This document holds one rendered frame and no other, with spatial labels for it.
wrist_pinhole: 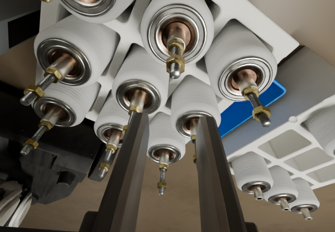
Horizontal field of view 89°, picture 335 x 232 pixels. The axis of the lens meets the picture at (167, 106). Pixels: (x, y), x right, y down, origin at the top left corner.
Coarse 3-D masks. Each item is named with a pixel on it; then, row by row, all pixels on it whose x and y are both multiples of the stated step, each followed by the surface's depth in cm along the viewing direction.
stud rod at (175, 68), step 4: (172, 48) 18; (176, 48) 18; (172, 52) 17; (176, 52) 17; (180, 52) 18; (172, 64) 15; (176, 64) 15; (172, 68) 15; (176, 68) 15; (180, 68) 15; (172, 72) 15; (176, 72) 15; (180, 72) 15; (172, 76) 15; (176, 76) 15
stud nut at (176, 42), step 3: (177, 39) 19; (171, 42) 19; (174, 42) 18; (177, 42) 18; (180, 42) 18; (168, 45) 18; (171, 45) 18; (174, 45) 18; (177, 45) 18; (180, 45) 18; (183, 45) 18; (168, 48) 19; (171, 48) 19; (180, 48) 18; (183, 48) 18; (168, 51) 19; (183, 51) 19
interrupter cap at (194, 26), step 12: (156, 12) 20; (168, 12) 20; (180, 12) 20; (192, 12) 19; (156, 24) 21; (168, 24) 21; (180, 24) 21; (192, 24) 20; (204, 24) 20; (156, 36) 22; (192, 36) 21; (204, 36) 21; (156, 48) 23; (192, 48) 22
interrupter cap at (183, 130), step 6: (186, 114) 30; (192, 114) 30; (198, 114) 30; (204, 114) 30; (210, 114) 30; (180, 120) 31; (186, 120) 31; (192, 120) 32; (198, 120) 31; (180, 126) 32; (186, 126) 33; (180, 132) 33; (186, 132) 33
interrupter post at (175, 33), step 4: (176, 28) 21; (172, 32) 20; (176, 32) 20; (180, 32) 20; (168, 36) 20; (172, 36) 19; (176, 36) 19; (180, 36) 19; (184, 36) 20; (168, 40) 19; (172, 40) 19; (180, 40) 19; (184, 40) 19; (184, 44) 19; (184, 48) 20
